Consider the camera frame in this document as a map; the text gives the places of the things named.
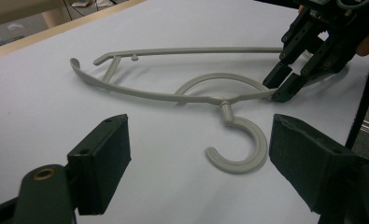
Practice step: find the beige wooden bench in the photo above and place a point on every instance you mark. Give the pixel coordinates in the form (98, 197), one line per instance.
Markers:
(17, 9)

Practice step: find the clear plastic object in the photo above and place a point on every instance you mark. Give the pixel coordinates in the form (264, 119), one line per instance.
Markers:
(15, 26)

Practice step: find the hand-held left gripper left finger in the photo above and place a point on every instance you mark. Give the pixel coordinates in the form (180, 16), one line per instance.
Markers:
(101, 161)

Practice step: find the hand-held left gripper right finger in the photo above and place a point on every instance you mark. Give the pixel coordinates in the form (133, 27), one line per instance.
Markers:
(309, 161)

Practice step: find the grey plastic hanger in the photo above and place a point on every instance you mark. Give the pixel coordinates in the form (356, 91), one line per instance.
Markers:
(253, 137)

